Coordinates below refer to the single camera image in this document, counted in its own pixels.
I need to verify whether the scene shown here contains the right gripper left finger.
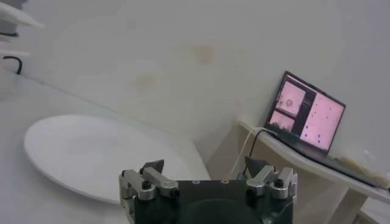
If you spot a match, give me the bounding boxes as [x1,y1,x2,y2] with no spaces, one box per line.
[118,159,180,219]

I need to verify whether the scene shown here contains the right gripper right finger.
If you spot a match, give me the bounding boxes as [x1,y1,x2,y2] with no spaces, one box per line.
[244,156,299,201]

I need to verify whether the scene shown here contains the white side desk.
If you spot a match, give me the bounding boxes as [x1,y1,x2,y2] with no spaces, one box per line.
[236,118,390,224]

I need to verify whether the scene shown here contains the white round plate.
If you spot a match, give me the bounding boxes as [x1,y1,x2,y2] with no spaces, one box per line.
[23,114,211,205]

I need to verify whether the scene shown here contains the black open laptop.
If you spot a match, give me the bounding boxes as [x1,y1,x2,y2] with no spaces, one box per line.
[263,71,390,191]

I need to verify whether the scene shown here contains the black cable with adapter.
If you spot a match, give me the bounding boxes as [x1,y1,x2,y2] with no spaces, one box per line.
[242,128,275,176]

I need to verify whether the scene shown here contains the white laptop cable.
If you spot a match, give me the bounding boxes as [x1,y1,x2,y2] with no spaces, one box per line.
[230,127,277,179]

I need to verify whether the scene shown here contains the black cooker power cord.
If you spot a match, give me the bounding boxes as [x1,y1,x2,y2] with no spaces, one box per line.
[2,55,23,75]

